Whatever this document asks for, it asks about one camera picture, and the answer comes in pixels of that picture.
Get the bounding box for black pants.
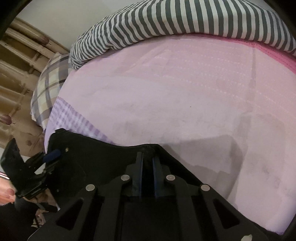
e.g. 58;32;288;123
46;127;234;209

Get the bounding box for person's left hand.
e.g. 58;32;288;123
1;176;57;207

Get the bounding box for plaid pillow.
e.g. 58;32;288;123
31;53;71;130

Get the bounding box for beige wooden headboard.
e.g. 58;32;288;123
1;18;69;157

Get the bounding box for pink purple bed sheet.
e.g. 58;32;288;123
45;34;295;234

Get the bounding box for striped grey white blanket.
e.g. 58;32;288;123
70;1;295;70

